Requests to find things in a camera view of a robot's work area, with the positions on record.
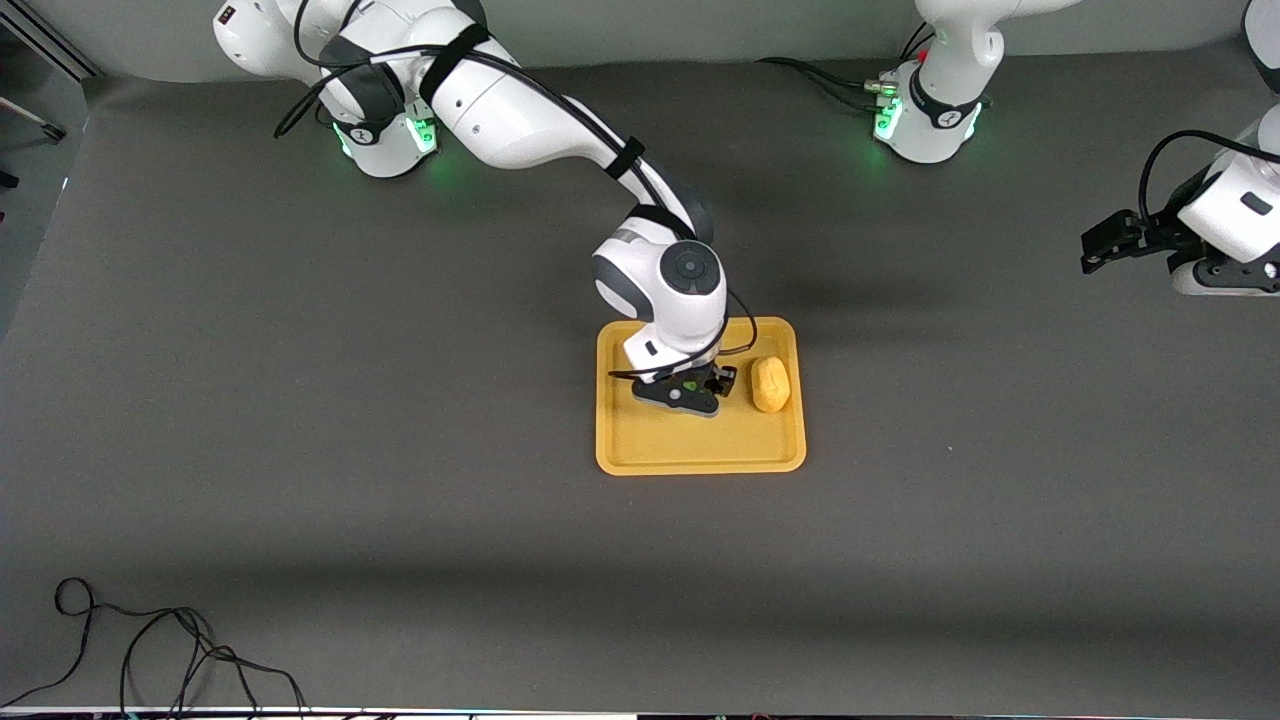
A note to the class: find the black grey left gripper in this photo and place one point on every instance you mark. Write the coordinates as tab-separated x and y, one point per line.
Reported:
1146	238

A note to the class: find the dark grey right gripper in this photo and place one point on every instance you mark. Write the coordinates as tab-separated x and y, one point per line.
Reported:
722	380

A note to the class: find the yellow potato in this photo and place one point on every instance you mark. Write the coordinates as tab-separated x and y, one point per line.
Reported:
770	385

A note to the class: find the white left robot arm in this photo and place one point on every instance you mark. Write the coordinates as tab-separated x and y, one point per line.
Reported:
945	100

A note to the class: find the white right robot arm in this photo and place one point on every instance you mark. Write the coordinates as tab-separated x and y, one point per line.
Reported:
520	115

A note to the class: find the yellow rectangular tray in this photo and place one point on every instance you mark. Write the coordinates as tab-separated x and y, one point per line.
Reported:
700	440

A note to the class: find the grey metal frame rail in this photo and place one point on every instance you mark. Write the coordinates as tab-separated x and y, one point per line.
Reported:
45	45

